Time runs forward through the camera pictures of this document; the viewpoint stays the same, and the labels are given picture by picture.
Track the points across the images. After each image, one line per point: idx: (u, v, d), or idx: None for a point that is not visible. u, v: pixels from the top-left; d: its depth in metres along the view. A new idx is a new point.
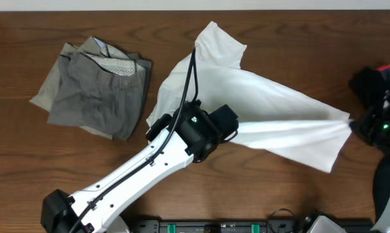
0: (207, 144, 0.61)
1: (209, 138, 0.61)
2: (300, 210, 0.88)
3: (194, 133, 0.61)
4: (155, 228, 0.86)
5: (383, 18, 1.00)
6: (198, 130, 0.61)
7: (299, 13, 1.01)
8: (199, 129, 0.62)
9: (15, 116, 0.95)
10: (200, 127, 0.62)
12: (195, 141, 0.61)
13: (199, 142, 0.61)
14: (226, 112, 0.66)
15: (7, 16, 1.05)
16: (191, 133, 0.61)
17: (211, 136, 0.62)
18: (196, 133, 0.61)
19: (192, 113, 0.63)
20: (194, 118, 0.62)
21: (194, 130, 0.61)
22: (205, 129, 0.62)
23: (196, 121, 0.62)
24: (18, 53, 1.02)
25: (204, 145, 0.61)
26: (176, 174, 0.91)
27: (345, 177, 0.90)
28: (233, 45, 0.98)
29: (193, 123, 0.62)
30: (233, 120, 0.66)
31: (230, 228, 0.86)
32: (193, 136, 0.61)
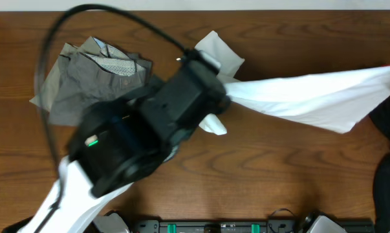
0: (123, 166, 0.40)
1: (126, 161, 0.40)
2: (300, 210, 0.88)
3: (103, 157, 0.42)
4: (155, 228, 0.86)
5: (383, 18, 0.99)
6: (107, 151, 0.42)
7: (299, 13, 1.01)
8: (113, 144, 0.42)
9: (15, 115, 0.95)
10: (108, 146, 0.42)
12: (106, 171, 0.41)
13: (108, 173, 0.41)
14: (178, 94, 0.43)
15: (7, 16, 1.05)
16: (96, 157, 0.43)
17: (131, 156, 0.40)
18: (105, 158, 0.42)
19: (100, 123, 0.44)
20: (93, 136, 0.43)
21: (102, 154, 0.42)
22: (125, 142, 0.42)
23: (101, 139, 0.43)
24: (19, 53, 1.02)
25: (119, 168, 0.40)
26: (176, 173, 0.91)
27: (345, 177, 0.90)
28: (233, 57, 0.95)
29: (90, 147, 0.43)
30: (187, 103, 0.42)
31: (230, 228, 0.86)
32: (103, 163, 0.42)
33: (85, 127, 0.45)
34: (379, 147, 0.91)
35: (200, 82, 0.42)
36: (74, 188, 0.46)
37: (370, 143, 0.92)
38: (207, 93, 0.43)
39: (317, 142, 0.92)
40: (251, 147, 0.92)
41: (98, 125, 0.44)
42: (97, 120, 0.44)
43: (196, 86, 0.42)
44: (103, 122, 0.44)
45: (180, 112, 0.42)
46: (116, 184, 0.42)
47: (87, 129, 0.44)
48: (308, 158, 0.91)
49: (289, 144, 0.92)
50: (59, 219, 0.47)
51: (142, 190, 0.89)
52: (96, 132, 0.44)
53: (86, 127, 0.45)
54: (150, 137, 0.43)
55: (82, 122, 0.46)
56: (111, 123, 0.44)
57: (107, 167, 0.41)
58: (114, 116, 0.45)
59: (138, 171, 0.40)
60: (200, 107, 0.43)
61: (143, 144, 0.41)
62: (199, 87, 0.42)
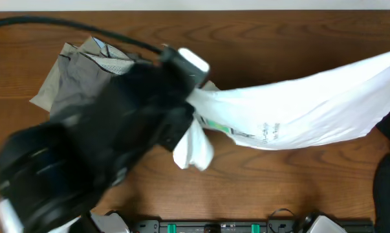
0: (44, 208, 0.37)
1: (46, 204, 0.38)
2: (299, 210, 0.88)
3: (25, 201, 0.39)
4: (155, 228, 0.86)
5: (383, 18, 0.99)
6: (32, 195, 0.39)
7: (299, 13, 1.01)
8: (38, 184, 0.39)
9: (15, 116, 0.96)
10: (35, 188, 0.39)
12: (26, 213, 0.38)
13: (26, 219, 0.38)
14: (105, 119, 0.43)
15: (7, 16, 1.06)
16: (21, 203, 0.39)
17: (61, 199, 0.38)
18: (26, 201, 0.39)
19: (17, 156, 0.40)
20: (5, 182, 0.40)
21: (27, 198, 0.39)
22: (52, 180, 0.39)
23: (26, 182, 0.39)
24: (19, 53, 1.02)
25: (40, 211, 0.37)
26: (176, 173, 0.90)
27: (345, 178, 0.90)
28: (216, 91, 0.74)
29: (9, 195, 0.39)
30: (119, 125, 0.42)
31: (230, 228, 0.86)
32: (22, 208, 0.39)
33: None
34: (379, 147, 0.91)
35: (128, 107, 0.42)
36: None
37: (370, 143, 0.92)
38: (142, 112, 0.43)
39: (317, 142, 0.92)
40: (251, 148, 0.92)
41: (18, 164, 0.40)
42: (13, 158, 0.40)
43: (129, 105, 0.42)
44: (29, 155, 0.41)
45: (108, 140, 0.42)
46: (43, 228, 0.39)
47: (4, 167, 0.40)
48: (308, 158, 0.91)
49: None
50: None
51: (142, 191, 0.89)
52: (13, 171, 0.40)
53: (1, 165, 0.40)
54: (83, 169, 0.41)
55: None
56: (29, 159, 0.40)
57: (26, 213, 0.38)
58: (33, 147, 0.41)
59: (62, 215, 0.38)
60: (142, 126, 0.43)
61: (70, 183, 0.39)
62: (130, 111, 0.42)
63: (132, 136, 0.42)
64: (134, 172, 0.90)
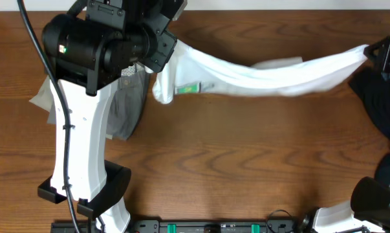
0: (96, 56, 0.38)
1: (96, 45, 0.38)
2: (299, 211, 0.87)
3: (77, 50, 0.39)
4: (155, 228, 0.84)
5: (382, 19, 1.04)
6: (81, 35, 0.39)
7: (299, 13, 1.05)
8: (79, 39, 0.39)
9: (15, 115, 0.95)
10: (84, 61, 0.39)
12: (85, 61, 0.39)
13: (96, 63, 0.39)
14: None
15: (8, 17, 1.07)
16: (80, 63, 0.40)
17: (112, 33, 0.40)
18: (82, 44, 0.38)
19: (59, 35, 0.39)
20: (62, 46, 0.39)
21: (77, 54, 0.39)
22: (86, 34, 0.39)
23: (71, 37, 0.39)
24: (18, 53, 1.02)
25: (90, 59, 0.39)
26: (176, 173, 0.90)
27: (345, 177, 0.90)
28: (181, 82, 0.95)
29: (66, 54, 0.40)
30: None
31: (230, 228, 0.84)
32: (78, 59, 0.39)
33: (61, 94, 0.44)
34: (379, 147, 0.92)
35: None
36: (72, 98, 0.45)
37: (370, 142, 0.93)
38: None
39: (315, 142, 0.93)
40: (251, 147, 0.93)
41: (63, 29, 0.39)
42: (55, 39, 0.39)
43: None
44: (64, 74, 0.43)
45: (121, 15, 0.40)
46: (98, 77, 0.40)
47: (53, 44, 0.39)
48: (308, 158, 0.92)
49: (289, 144, 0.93)
50: (75, 137, 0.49)
51: (142, 190, 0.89)
52: (63, 35, 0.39)
53: (49, 45, 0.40)
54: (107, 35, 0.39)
55: (43, 43, 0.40)
56: (66, 39, 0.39)
57: (90, 60, 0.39)
58: (59, 39, 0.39)
59: (114, 57, 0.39)
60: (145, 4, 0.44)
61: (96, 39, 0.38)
62: None
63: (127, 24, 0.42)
64: (135, 173, 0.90)
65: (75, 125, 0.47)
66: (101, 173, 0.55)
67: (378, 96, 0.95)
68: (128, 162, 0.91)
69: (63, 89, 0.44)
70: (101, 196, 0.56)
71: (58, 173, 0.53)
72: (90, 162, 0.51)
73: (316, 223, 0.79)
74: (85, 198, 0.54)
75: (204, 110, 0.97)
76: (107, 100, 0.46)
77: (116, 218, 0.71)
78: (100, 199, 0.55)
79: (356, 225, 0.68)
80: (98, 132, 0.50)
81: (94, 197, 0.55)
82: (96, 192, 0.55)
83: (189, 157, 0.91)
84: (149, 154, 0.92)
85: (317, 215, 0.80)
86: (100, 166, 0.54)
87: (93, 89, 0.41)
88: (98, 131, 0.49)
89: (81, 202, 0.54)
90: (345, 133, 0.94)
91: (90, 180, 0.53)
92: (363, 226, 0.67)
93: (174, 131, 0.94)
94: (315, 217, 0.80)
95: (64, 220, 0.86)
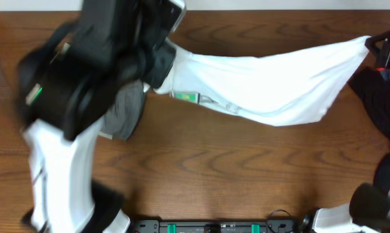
0: (72, 100, 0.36)
1: (74, 87, 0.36)
2: (299, 211, 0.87)
3: (57, 85, 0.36)
4: (155, 228, 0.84)
5: (383, 19, 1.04)
6: (55, 76, 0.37)
7: (299, 13, 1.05)
8: (52, 80, 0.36)
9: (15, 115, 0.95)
10: (57, 107, 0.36)
12: (59, 107, 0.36)
13: (68, 110, 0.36)
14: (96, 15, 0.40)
15: (8, 17, 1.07)
16: (53, 109, 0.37)
17: (91, 74, 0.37)
18: (57, 85, 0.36)
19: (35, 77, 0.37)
20: (37, 87, 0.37)
21: (50, 98, 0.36)
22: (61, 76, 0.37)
23: (45, 77, 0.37)
24: (18, 53, 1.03)
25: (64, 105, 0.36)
26: (176, 173, 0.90)
27: (345, 177, 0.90)
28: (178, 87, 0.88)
29: (38, 97, 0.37)
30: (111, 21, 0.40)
31: (230, 228, 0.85)
32: (51, 105, 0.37)
33: (55, 144, 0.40)
34: (379, 147, 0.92)
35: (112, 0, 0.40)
36: (48, 145, 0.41)
37: (370, 142, 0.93)
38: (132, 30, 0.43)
39: (315, 142, 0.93)
40: (251, 147, 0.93)
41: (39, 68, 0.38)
42: (29, 77, 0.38)
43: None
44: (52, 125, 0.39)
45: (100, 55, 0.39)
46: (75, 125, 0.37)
47: (27, 83, 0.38)
48: (308, 157, 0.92)
49: (288, 144, 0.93)
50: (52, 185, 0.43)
51: (142, 190, 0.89)
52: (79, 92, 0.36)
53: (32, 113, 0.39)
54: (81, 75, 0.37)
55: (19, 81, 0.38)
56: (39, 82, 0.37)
57: (63, 107, 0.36)
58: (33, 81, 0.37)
59: (91, 101, 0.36)
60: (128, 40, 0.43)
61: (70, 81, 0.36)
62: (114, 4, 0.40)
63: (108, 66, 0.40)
64: (135, 173, 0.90)
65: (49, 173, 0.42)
66: (85, 208, 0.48)
67: (379, 96, 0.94)
68: (128, 162, 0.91)
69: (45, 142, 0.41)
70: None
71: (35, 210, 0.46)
72: (72, 200, 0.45)
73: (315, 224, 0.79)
74: None
75: (204, 110, 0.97)
76: (86, 143, 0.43)
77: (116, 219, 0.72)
78: None
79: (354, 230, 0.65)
80: (79, 168, 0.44)
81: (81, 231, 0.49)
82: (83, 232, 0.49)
83: (189, 157, 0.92)
84: (149, 154, 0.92)
85: (317, 216, 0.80)
86: (85, 198, 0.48)
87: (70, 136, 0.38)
88: (77, 173, 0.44)
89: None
90: (346, 133, 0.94)
91: (75, 217, 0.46)
92: None
93: (174, 131, 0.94)
94: (315, 219, 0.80)
95: None
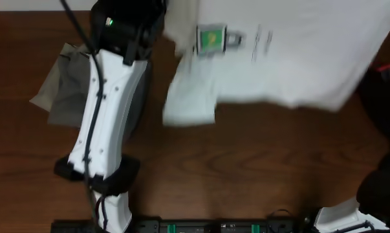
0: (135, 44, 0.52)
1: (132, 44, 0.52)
2: (299, 210, 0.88)
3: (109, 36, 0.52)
4: (155, 228, 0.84)
5: None
6: (126, 17, 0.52)
7: None
8: (114, 32, 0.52)
9: (15, 116, 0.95)
10: (125, 36, 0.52)
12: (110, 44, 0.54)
13: (136, 39, 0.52)
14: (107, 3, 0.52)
15: (6, 16, 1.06)
16: (120, 36, 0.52)
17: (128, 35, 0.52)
18: (121, 33, 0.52)
19: (107, 12, 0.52)
20: (109, 19, 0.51)
21: (119, 38, 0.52)
22: (121, 28, 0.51)
23: (118, 22, 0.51)
24: (17, 54, 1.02)
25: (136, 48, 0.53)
26: (176, 175, 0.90)
27: (345, 177, 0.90)
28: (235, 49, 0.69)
29: (110, 26, 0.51)
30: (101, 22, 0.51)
31: (230, 228, 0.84)
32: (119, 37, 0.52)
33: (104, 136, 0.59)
34: (379, 147, 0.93)
35: None
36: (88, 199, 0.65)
37: (370, 143, 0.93)
38: None
39: (316, 142, 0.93)
40: (251, 148, 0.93)
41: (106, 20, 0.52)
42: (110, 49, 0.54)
43: None
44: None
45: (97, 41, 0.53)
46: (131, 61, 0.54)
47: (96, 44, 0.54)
48: (308, 158, 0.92)
49: (290, 144, 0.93)
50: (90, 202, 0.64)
51: (142, 191, 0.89)
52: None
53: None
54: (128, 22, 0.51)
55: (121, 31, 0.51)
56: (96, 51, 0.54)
57: (130, 35, 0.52)
58: (101, 19, 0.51)
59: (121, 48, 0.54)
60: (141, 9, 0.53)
61: (124, 35, 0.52)
62: None
63: (118, 27, 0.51)
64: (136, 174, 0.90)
65: (91, 157, 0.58)
66: (118, 154, 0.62)
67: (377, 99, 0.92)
68: None
69: (103, 59, 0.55)
70: (116, 175, 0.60)
71: (79, 144, 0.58)
72: (112, 140, 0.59)
73: (318, 221, 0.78)
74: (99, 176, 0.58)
75: None
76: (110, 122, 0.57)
77: (120, 211, 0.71)
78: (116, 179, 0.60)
79: (359, 220, 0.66)
80: (122, 109, 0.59)
81: (109, 176, 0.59)
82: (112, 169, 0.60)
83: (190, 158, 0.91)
84: (149, 155, 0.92)
85: (319, 214, 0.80)
86: (118, 146, 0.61)
87: (129, 61, 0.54)
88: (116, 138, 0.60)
89: (97, 179, 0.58)
90: (348, 134, 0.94)
91: (109, 160, 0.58)
92: (367, 222, 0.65)
93: (174, 133, 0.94)
94: (318, 216, 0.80)
95: (63, 221, 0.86)
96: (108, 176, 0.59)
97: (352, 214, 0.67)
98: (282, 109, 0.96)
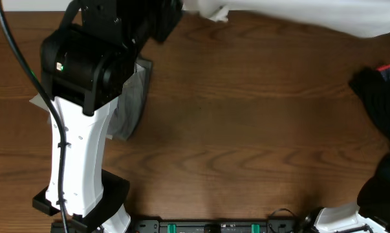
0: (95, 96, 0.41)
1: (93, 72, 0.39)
2: (300, 210, 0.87)
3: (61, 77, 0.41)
4: (155, 228, 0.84)
5: None
6: (77, 57, 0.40)
7: None
8: (72, 80, 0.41)
9: (15, 116, 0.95)
10: (79, 84, 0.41)
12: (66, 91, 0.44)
13: (92, 86, 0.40)
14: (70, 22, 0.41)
15: (8, 16, 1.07)
16: (77, 83, 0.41)
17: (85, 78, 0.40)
18: (76, 71, 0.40)
19: (57, 53, 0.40)
20: (59, 63, 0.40)
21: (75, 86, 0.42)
22: (74, 71, 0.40)
23: (69, 56, 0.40)
24: (18, 54, 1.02)
25: (94, 100, 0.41)
26: (176, 174, 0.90)
27: (345, 177, 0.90)
28: None
29: (63, 72, 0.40)
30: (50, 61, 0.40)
31: (230, 228, 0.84)
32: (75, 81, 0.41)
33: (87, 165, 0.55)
34: (379, 147, 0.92)
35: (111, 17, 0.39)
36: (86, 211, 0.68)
37: (370, 142, 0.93)
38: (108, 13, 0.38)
39: (316, 142, 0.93)
40: (251, 147, 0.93)
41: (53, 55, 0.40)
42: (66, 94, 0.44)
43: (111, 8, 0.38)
44: (102, 81, 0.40)
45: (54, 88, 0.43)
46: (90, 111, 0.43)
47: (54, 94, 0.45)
48: (308, 158, 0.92)
49: (289, 143, 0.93)
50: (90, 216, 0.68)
51: (142, 190, 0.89)
52: (61, 52, 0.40)
53: (46, 61, 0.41)
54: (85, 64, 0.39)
55: (75, 76, 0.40)
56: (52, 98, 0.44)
57: (87, 81, 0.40)
58: (49, 63, 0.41)
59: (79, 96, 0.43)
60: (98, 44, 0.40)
61: (79, 81, 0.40)
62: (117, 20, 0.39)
63: (72, 67, 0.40)
64: (136, 173, 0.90)
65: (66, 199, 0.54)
66: (97, 189, 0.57)
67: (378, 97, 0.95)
68: (129, 162, 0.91)
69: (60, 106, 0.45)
70: (96, 210, 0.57)
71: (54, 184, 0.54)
72: (86, 182, 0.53)
73: (318, 221, 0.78)
74: (79, 214, 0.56)
75: (205, 110, 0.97)
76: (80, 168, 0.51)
77: (116, 221, 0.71)
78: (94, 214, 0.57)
79: (358, 223, 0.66)
80: (95, 153, 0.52)
81: (88, 213, 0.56)
82: (91, 207, 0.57)
83: (190, 157, 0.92)
84: (149, 154, 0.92)
85: (319, 214, 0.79)
86: (96, 184, 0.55)
87: (88, 111, 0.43)
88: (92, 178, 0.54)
89: (76, 217, 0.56)
90: (347, 133, 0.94)
91: (85, 200, 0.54)
92: (366, 225, 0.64)
93: (174, 132, 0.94)
94: (318, 216, 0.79)
95: None
96: (88, 214, 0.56)
97: (351, 217, 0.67)
98: (282, 109, 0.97)
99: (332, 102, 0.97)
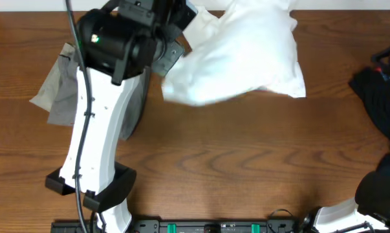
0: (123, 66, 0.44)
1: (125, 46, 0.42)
2: (299, 210, 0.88)
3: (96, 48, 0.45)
4: (155, 228, 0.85)
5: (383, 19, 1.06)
6: (112, 32, 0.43)
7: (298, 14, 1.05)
8: (105, 52, 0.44)
9: (15, 116, 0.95)
10: (108, 55, 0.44)
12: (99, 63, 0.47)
13: (124, 57, 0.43)
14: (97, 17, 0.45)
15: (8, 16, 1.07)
16: (110, 54, 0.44)
17: (119, 50, 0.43)
18: (108, 46, 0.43)
19: (95, 28, 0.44)
20: (95, 36, 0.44)
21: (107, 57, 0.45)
22: (109, 44, 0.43)
23: (105, 31, 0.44)
24: (17, 54, 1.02)
25: (123, 68, 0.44)
26: (176, 174, 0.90)
27: (345, 177, 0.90)
28: None
29: (96, 44, 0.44)
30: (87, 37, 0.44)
31: (230, 228, 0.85)
32: (108, 54, 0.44)
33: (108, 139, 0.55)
34: (379, 147, 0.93)
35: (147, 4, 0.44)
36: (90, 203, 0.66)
37: (370, 143, 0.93)
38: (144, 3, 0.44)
39: (316, 142, 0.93)
40: (251, 147, 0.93)
41: (90, 28, 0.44)
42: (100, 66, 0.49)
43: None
44: (131, 55, 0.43)
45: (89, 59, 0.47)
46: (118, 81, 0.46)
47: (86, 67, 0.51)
48: (308, 158, 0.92)
49: (289, 143, 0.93)
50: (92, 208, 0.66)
51: (142, 190, 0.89)
52: (97, 27, 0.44)
53: (83, 35, 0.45)
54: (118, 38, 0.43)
55: (109, 48, 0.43)
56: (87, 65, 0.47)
57: (119, 55, 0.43)
58: (86, 35, 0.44)
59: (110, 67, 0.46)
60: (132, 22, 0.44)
61: (112, 54, 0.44)
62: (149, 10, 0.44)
63: (105, 42, 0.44)
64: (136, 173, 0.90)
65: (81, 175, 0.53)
66: (110, 169, 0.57)
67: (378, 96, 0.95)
68: (129, 162, 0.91)
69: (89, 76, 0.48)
70: (109, 190, 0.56)
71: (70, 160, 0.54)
72: (103, 156, 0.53)
73: (317, 221, 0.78)
74: (92, 191, 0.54)
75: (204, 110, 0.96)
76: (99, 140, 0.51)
77: (119, 215, 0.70)
78: (107, 195, 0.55)
79: (358, 221, 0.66)
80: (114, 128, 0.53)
81: (101, 191, 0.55)
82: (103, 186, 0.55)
83: (189, 157, 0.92)
84: (149, 154, 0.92)
85: (319, 214, 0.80)
86: (110, 162, 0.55)
87: (118, 79, 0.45)
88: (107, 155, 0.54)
89: (89, 195, 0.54)
90: (347, 133, 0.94)
91: (99, 178, 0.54)
92: (366, 222, 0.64)
93: (175, 132, 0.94)
94: (317, 216, 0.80)
95: (64, 221, 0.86)
96: (100, 192, 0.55)
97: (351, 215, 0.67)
98: (282, 109, 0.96)
99: (332, 102, 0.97)
